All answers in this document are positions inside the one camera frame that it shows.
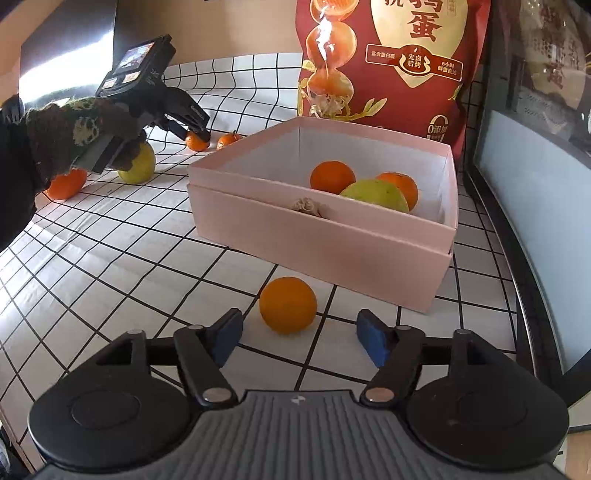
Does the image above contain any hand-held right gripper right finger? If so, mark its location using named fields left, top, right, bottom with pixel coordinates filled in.
left=356, top=309, right=502, bottom=402

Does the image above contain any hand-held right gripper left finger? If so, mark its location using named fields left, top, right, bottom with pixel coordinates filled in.
left=95, top=308, right=245, bottom=402

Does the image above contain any smaller green guava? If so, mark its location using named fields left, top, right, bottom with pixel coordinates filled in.
left=117, top=143, right=156, bottom=184

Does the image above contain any pink cardboard box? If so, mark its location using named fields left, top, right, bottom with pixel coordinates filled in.
left=187, top=116, right=459, bottom=315

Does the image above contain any large orange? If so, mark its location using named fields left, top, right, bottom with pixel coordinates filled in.
left=46, top=167, right=88, bottom=200

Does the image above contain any large green guava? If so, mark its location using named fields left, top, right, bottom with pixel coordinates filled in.
left=340, top=179, right=411, bottom=214

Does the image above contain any person's left hand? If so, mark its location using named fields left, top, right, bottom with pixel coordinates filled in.
left=25, top=96, right=145, bottom=183

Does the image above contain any black monitor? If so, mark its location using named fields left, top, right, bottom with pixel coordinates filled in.
left=18, top=0, right=118, bottom=108

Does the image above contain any white checkered tablecloth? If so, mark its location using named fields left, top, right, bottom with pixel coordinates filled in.
left=0, top=52, right=522, bottom=462

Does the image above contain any red snack bag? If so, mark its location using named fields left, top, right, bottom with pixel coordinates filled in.
left=295, top=0, right=491, bottom=160

